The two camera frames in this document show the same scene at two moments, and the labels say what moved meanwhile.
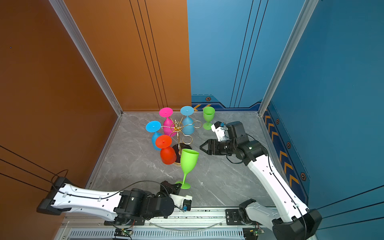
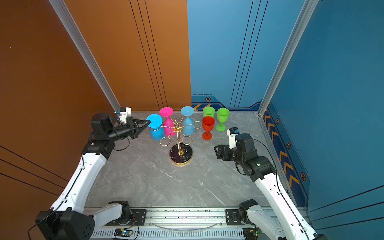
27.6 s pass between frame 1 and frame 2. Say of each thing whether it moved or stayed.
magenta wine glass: stayed
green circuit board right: stayed
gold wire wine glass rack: stayed
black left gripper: moved
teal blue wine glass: stayed
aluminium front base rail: stayed
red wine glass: moved
